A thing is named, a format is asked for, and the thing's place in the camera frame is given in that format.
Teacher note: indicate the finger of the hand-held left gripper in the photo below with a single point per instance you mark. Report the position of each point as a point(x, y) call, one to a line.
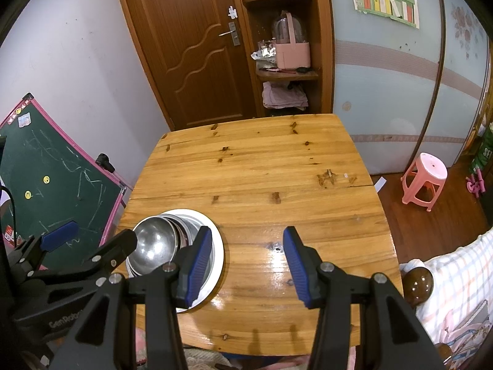
point(119, 242)
point(59, 235)

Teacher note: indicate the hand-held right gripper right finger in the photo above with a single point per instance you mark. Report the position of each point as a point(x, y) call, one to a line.
point(300, 266)

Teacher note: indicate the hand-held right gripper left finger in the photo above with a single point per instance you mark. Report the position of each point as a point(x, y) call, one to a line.
point(196, 266)

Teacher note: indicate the white plate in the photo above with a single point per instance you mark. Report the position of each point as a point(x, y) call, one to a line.
point(219, 254)

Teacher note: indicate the small steel bowl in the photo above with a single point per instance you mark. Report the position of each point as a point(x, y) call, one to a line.
point(154, 242)

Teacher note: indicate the large steel bowl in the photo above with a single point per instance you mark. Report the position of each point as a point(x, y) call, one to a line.
point(138, 271)

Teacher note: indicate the black chalkboard clamp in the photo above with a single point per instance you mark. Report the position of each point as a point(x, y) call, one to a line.
point(104, 162)

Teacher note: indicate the white paper slip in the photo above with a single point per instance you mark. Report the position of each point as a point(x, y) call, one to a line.
point(380, 184)

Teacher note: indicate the pink plastic stool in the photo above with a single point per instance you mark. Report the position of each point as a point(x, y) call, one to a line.
point(427, 165)

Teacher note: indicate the chair with checked cloth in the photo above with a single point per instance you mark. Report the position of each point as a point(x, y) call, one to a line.
point(462, 269)

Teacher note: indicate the folded pink cloth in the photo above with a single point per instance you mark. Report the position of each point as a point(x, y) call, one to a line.
point(285, 96)

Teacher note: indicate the pale blue sliding wardrobe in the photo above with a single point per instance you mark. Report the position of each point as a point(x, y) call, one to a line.
point(385, 104)

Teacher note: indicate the pink toy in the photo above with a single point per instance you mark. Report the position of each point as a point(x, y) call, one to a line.
point(475, 185)

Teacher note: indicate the green bag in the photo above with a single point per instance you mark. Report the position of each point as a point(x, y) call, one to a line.
point(483, 154)

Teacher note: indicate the silver foil packets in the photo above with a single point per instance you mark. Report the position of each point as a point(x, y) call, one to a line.
point(264, 51)

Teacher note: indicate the wooden corner shelf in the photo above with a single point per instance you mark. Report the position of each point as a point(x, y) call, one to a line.
point(325, 46)

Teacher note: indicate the brown wooden door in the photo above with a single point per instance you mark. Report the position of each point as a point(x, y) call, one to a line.
point(185, 27)

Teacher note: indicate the white door hook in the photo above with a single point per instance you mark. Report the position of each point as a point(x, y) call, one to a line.
point(232, 12)

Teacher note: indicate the green chalkboard pink frame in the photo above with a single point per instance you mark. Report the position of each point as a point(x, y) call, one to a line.
point(57, 154)

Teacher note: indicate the brown wooden chair post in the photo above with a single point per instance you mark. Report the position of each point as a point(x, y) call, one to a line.
point(419, 285)

